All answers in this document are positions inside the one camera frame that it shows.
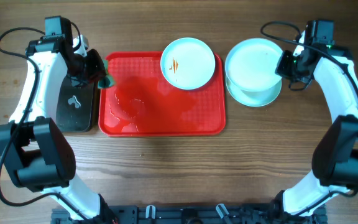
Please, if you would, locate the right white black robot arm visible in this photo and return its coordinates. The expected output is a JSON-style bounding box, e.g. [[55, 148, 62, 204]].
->
[[267, 44, 358, 223]]

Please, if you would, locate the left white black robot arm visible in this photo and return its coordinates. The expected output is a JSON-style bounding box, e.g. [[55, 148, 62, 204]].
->
[[0, 35, 118, 223]]

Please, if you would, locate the light blue plate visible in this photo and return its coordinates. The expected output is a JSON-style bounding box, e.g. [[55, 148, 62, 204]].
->
[[225, 38, 283, 91], [226, 78, 282, 107], [160, 37, 216, 90]]

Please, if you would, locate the red plastic serving tray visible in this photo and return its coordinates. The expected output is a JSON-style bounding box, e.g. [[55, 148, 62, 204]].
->
[[98, 52, 226, 137]]

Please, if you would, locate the black metal base rail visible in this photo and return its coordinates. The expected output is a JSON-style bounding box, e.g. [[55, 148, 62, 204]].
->
[[50, 202, 328, 224]]

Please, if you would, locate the black water tray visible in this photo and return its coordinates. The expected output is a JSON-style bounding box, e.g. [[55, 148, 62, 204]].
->
[[56, 82, 97, 132]]

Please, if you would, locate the green yellow scrub sponge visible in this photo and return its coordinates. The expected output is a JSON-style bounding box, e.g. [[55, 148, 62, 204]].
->
[[98, 59, 116, 90]]

